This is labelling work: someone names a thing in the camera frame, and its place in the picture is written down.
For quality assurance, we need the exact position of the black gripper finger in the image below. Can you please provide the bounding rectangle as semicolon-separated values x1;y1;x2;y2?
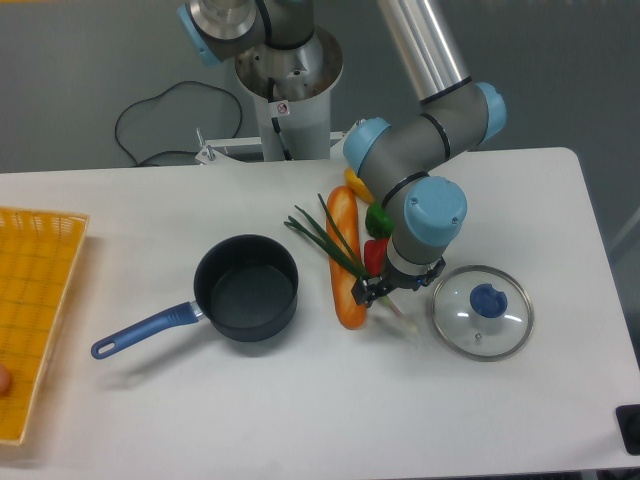
351;276;395;306
424;257;446;287

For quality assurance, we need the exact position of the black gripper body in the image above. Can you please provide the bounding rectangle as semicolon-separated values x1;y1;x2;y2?
382;268;433;292

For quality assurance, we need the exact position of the green onion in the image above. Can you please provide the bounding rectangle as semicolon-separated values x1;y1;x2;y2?
283;193;418;334

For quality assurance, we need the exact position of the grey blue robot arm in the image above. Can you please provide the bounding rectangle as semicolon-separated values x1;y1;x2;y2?
177;1;506;305

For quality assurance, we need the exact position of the red bell pepper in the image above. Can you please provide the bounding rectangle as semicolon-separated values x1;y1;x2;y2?
363;238;389;276

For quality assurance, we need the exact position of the green bell pepper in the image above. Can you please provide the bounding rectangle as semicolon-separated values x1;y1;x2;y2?
365;202;394;240

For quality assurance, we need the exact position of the glass lid blue knob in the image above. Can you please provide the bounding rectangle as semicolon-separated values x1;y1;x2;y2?
431;264;535;363

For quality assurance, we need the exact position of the orange baguette bread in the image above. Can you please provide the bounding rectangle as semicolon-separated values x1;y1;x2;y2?
326;186;367;330

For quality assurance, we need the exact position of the yellow bell pepper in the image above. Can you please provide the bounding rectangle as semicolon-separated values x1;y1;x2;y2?
344;167;375;204

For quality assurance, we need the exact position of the black device at table edge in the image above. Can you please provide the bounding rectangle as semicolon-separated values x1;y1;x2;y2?
615;404;640;456

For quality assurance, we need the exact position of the yellow woven basket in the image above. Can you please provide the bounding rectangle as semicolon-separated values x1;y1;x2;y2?
1;207;89;446

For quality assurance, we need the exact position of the black saucepan blue handle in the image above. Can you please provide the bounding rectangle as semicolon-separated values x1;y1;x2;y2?
91;234;299;360

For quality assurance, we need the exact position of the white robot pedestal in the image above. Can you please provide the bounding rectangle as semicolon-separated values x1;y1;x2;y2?
192;17;343;161

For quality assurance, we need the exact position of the black floor cable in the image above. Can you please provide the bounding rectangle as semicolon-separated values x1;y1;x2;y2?
114;80;244;168

